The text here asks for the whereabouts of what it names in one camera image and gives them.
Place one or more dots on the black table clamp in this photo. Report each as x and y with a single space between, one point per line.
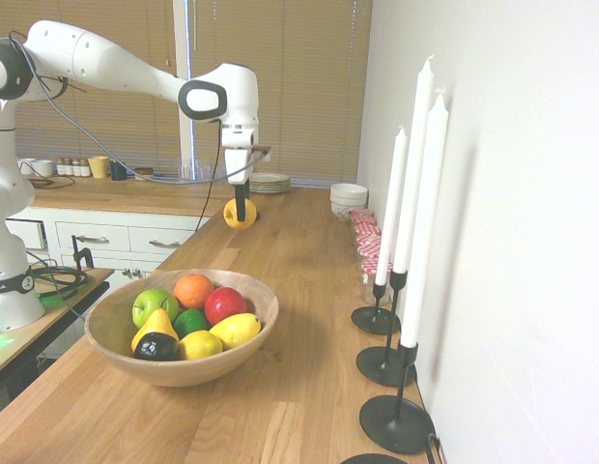
82 253

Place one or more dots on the stack of white plates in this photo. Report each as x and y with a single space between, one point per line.
269 183

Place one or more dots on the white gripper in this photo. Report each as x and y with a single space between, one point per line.
237 166

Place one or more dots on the wide wooden window blind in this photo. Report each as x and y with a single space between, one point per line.
299 87

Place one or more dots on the white taper candle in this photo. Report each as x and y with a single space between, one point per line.
425 232
413 169
391 208

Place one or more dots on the orange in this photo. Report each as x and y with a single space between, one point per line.
193 291

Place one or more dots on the glass jar red checked lid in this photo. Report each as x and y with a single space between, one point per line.
369 252
368 280
368 240
366 229
362 215

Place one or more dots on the yellow mug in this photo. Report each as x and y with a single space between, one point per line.
99 166

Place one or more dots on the green lime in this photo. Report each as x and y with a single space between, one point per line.
191 321

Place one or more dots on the yellow lemon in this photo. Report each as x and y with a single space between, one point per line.
235 330

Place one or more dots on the brown small bowl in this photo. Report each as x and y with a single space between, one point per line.
144 173

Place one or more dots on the dark blue cup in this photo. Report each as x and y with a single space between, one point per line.
118 171

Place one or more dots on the stacked white bowls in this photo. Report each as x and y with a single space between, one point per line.
349 200

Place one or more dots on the large round yellow fruit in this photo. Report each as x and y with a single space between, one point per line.
250 215

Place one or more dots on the clear drinking glasses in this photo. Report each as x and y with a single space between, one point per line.
198 169

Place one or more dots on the black round disc base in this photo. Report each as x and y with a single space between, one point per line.
372 459

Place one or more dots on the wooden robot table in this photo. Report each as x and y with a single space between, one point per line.
53 309

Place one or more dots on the white mug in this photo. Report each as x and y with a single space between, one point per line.
41 167

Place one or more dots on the green apple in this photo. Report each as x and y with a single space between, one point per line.
152 307

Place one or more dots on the black candle holder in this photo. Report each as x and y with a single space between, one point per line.
381 365
372 320
393 425

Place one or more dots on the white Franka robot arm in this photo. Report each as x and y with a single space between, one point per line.
111 63

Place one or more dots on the small yellow pear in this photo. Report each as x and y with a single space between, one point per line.
157 325

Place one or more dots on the spice jar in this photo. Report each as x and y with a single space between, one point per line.
69 167
77 167
61 167

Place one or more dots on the narrow wooden window blind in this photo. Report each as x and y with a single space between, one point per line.
111 125

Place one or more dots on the wooden fruit bowl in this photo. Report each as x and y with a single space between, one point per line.
183 369

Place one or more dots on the red apple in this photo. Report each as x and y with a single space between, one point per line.
225 305

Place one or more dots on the white drawer cabinet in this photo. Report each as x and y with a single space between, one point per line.
111 239

